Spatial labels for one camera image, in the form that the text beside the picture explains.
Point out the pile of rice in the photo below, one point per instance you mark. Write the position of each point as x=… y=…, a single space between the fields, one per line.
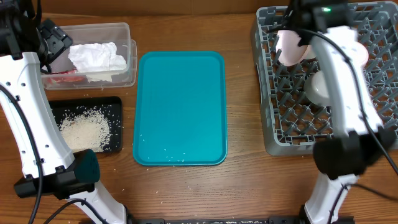
x=89 y=130

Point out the clear plastic bin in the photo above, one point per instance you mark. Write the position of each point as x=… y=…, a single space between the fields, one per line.
x=119 y=33

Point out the red sauce packet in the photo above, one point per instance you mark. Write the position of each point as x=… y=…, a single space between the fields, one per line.
x=64 y=77

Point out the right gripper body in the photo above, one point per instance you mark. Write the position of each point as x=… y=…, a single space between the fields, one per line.
x=291 y=19

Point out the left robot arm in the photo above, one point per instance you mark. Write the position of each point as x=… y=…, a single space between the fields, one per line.
x=29 y=45

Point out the grey metal bowl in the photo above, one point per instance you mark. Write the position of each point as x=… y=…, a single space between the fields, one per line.
x=316 y=90

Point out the grey dishwasher rack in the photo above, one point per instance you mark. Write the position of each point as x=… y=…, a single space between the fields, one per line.
x=291 y=123

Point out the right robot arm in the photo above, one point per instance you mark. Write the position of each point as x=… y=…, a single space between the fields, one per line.
x=360 y=136

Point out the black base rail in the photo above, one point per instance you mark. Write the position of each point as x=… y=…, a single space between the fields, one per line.
x=270 y=220

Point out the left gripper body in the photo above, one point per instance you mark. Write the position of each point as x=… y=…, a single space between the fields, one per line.
x=58 y=41

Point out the white paper cup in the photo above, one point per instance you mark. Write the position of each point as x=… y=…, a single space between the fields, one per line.
x=310 y=53

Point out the white napkin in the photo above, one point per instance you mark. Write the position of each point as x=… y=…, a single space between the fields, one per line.
x=89 y=58

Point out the large white plate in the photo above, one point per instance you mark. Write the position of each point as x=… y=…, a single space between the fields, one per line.
x=288 y=46

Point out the black tray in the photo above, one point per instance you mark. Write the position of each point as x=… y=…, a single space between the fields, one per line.
x=110 y=106

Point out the teal serving tray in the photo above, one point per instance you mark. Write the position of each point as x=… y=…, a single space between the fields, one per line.
x=181 y=117

